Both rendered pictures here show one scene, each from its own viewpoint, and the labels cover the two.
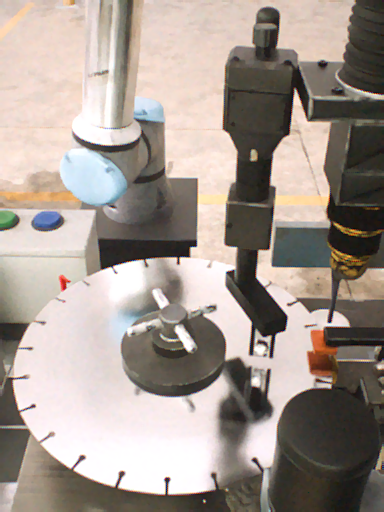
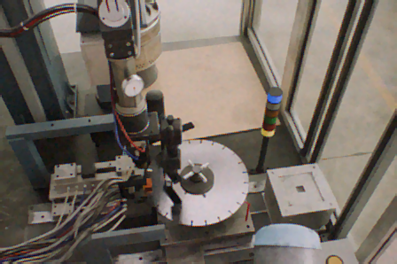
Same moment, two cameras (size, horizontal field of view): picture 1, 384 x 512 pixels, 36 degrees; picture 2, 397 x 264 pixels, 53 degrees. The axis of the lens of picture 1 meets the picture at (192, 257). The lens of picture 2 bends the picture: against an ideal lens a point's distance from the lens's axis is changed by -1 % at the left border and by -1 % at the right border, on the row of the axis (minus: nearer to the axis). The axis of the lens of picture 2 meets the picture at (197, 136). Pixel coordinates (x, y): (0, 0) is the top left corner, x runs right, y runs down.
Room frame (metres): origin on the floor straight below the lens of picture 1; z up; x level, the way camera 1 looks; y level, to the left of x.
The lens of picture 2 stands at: (1.16, -0.10, 2.00)
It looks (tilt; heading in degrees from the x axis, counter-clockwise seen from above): 49 degrees down; 170
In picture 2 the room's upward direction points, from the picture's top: straight up
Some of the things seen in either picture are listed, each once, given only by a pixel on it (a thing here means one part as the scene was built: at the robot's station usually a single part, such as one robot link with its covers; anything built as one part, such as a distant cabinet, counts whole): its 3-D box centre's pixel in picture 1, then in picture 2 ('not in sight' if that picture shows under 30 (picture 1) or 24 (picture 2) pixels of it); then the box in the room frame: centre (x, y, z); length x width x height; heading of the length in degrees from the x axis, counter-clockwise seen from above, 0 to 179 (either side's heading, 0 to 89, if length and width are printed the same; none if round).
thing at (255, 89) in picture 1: (255, 146); (172, 143); (0.46, -0.05, 1.17); 0.06 x 0.05 x 0.20; 81
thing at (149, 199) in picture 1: (137, 184); not in sight; (1.06, 0.12, 0.80); 0.15 x 0.15 x 0.10
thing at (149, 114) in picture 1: (133, 133); not in sight; (1.05, 0.12, 0.91); 0.13 x 0.12 x 0.14; 162
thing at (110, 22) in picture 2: not in sight; (120, 22); (0.30, -0.15, 1.45); 0.35 x 0.07 x 0.28; 0
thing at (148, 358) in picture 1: (173, 342); (197, 176); (0.44, 0.02, 0.96); 0.11 x 0.11 x 0.03
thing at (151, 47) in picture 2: not in sight; (128, 45); (-0.33, -0.16, 0.93); 0.31 x 0.31 x 0.36
